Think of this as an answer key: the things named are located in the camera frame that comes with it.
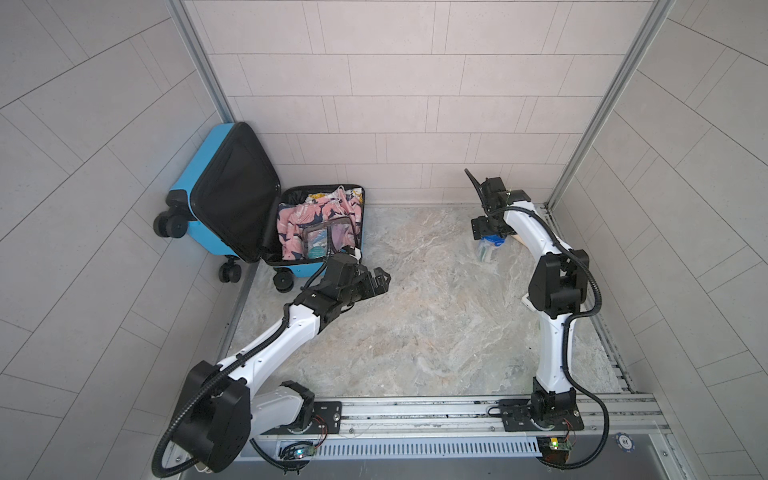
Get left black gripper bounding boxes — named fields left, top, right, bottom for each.
left=334, top=268, right=392, bottom=308

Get clear jar with blue lid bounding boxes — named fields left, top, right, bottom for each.
left=478, top=235, right=505, bottom=263

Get clear black-trimmed toiletry pouch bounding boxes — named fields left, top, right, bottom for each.
left=302, top=217, right=358, bottom=260

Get pink navy patterned garment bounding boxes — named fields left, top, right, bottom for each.
left=276, top=194, right=364, bottom=262

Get white yellow blue patterned shirt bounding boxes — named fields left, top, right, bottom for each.
left=305, top=186, right=364, bottom=205

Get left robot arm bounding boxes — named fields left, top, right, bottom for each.
left=151, top=251, right=391, bottom=478

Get blue hard-shell suitcase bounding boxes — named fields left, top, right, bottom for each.
left=153, top=122, right=363, bottom=293

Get white ventilation grille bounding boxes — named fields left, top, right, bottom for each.
left=314, top=437, right=542, bottom=461

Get round blue white sticker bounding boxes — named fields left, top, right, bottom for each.
left=615, top=433, right=635, bottom=453

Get beige wooden handle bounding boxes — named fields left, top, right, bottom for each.
left=510, top=234, right=529, bottom=249

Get left circuit board with wires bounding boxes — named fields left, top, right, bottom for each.
left=279, top=441, right=318, bottom=462

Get circuit board with wires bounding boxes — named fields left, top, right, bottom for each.
left=279, top=441, right=318, bottom=462
left=537, top=437, right=572, bottom=467

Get aluminium mounting rail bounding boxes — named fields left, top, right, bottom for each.
left=263, top=392, right=670, bottom=444

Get right circuit board with wires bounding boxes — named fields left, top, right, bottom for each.
left=537, top=437, right=572, bottom=467

